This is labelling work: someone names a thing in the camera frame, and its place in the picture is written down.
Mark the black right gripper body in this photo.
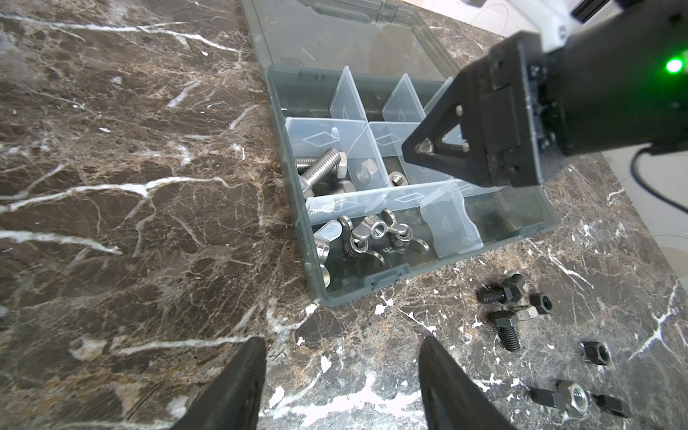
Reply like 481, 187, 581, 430
467, 1, 687, 186

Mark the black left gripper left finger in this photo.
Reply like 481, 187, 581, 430
173, 337, 267, 429

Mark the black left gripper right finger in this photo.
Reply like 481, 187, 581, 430
419, 336, 513, 429

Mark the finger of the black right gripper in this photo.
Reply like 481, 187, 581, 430
402, 70, 487, 186

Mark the silver wing nut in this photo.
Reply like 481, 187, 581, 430
314, 220, 342, 288
338, 215, 388, 267
381, 209, 430, 254

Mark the silver hex bolt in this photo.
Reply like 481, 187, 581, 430
294, 152, 349, 179
329, 180, 356, 195
299, 148, 341, 199

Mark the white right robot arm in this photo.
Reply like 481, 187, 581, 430
402, 1, 687, 187

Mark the black hex bolt lower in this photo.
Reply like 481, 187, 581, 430
488, 310, 521, 352

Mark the black hex bolt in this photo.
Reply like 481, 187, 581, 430
488, 310, 521, 352
477, 273, 525, 305

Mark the small black hex nut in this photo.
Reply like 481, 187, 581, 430
530, 388, 565, 410

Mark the clear grey compartment organizer box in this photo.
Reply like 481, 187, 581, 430
243, 1, 558, 306

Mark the small silver hex nut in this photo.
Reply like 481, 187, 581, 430
513, 306, 539, 321

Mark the black hex bolt left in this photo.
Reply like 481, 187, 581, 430
477, 273, 525, 305

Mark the black round nut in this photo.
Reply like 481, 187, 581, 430
530, 293, 553, 315

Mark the black nut near finger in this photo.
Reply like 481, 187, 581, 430
582, 340, 611, 367

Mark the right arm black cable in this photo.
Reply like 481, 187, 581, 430
630, 144, 688, 216

